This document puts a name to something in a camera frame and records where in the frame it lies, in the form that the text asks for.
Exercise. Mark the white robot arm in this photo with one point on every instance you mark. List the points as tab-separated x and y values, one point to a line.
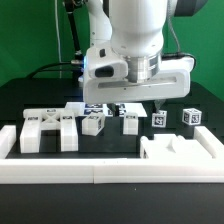
132	28

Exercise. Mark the white U-shaped fence frame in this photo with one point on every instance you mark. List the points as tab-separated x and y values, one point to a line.
34	171

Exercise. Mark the white chair back part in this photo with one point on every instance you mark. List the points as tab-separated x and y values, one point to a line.
48	119

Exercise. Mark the white tagged cube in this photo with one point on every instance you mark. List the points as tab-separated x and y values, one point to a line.
159	119
191	116

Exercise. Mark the white chair seat part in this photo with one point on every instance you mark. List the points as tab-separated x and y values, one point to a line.
166	146

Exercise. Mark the white tagged cube far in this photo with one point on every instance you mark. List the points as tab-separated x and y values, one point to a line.
191	116

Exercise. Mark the white tagged cube near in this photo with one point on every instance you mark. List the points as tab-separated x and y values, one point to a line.
159	119

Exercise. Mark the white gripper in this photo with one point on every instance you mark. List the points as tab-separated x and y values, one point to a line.
110	78

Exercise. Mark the white marker sheet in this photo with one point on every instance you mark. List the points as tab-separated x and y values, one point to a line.
83	109

